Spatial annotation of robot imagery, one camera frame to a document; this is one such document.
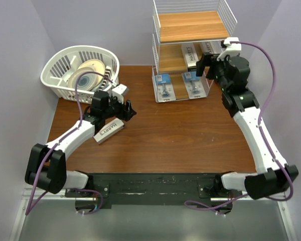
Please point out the aluminium frame rail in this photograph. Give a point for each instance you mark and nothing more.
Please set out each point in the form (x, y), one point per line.
(55, 218)

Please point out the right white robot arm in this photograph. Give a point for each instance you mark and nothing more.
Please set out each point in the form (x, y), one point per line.
(273, 175)

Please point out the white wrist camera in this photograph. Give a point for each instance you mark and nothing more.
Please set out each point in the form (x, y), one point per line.
(119, 92)
(231, 46)

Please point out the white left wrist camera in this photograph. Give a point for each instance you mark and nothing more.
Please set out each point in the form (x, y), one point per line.
(119, 92)

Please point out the plain beige plate in basket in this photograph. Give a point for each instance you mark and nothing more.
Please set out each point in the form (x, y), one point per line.
(94, 65)

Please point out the beige blue patterned plate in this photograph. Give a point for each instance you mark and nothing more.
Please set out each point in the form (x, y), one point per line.
(86, 82)

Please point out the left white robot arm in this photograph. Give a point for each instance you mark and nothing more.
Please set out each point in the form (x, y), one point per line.
(46, 167)

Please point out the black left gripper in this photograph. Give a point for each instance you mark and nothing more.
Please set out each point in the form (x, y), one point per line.
(126, 112)

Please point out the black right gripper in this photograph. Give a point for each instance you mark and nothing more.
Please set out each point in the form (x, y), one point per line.
(209, 61)

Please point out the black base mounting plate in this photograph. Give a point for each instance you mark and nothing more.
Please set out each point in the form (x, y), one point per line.
(158, 188)

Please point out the white wire wooden shelf rack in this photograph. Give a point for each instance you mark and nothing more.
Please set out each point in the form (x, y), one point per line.
(182, 32)

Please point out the blue razor blister pack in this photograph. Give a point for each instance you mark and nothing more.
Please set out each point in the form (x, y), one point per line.
(164, 90)
(193, 84)

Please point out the white plastic dish basket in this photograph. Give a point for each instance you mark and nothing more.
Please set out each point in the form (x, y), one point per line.
(64, 63)

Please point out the white Harry's box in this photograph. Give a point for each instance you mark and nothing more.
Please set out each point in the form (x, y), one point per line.
(211, 47)
(191, 54)
(109, 130)

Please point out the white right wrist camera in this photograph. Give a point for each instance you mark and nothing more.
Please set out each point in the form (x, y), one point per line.
(231, 46)

